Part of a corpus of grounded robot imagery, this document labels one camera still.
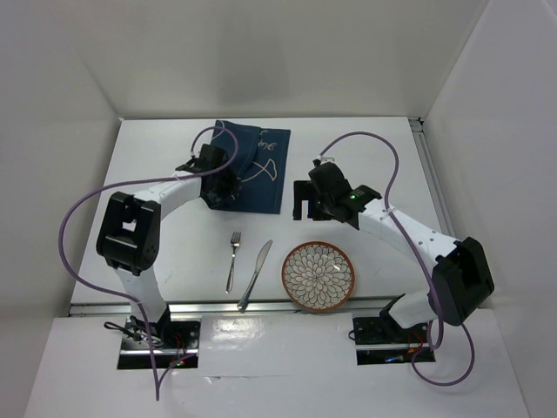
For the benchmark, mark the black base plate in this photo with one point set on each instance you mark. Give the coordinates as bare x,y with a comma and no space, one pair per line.
379,343
180,346

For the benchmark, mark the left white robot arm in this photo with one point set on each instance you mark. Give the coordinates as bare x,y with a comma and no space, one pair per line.
129,237

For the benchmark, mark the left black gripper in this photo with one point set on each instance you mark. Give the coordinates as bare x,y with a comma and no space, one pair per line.
230,185

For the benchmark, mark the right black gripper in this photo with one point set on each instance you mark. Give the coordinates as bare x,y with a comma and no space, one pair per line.
304,190

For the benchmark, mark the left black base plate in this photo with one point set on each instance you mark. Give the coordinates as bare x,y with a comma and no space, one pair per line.
180,346

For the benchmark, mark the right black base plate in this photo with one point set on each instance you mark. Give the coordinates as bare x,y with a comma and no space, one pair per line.
379,343

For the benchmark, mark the silver table knife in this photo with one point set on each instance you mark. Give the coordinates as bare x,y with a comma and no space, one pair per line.
244,301

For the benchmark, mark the blue fish placemat cloth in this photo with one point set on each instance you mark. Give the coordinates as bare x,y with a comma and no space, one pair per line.
260,165

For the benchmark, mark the front aluminium rail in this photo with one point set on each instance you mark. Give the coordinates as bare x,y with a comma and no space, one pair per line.
226,307

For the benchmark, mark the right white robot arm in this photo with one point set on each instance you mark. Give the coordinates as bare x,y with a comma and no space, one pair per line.
457,273

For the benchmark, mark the silver fork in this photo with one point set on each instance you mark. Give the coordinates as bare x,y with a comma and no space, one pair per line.
235,245

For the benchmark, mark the floral patterned ceramic plate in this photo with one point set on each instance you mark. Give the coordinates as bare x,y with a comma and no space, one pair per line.
318,276

